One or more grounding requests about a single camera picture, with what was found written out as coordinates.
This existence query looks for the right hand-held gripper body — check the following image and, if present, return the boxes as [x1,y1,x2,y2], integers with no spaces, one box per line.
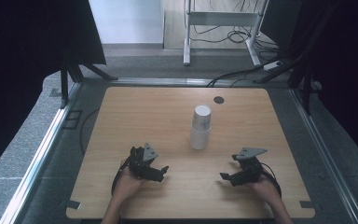
[232,147,269,185]

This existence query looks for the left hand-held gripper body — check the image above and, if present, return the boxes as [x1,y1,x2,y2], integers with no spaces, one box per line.
[128,142,159,182]

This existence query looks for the person's left hand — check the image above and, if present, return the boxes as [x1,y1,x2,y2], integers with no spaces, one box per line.
[113,160,147,202]

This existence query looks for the person's right hand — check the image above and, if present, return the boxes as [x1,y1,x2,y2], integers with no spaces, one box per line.
[251,170,282,206]

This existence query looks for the black tape piece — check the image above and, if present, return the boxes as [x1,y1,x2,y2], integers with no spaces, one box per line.
[66,199,82,211]
[299,200,316,210]

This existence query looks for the black stand legs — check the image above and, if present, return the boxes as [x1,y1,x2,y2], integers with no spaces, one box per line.
[253,0,339,117]
[59,59,119,109]

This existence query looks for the white power strip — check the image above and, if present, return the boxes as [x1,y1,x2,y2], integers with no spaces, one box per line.
[263,60,283,72]

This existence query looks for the black curtain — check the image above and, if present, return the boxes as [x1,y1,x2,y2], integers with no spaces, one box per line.
[260,0,358,172]
[0,0,107,183]

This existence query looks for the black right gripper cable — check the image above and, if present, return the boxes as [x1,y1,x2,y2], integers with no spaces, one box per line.
[260,161,282,199]

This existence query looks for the thin black floor cable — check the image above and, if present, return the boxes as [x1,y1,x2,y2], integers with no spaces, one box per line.
[79,106,101,157]

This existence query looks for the aluminium floor rail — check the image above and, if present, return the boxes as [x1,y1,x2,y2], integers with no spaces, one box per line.
[0,82,82,224]
[288,88,358,224]

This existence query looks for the black power cable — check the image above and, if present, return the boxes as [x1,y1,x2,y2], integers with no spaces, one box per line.
[206,55,282,88]

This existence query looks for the black floor cable bundle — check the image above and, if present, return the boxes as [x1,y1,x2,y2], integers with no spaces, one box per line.
[189,0,281,60]

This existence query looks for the white metal desk frame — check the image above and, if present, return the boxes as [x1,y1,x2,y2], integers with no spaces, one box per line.
[183,0,269,67]

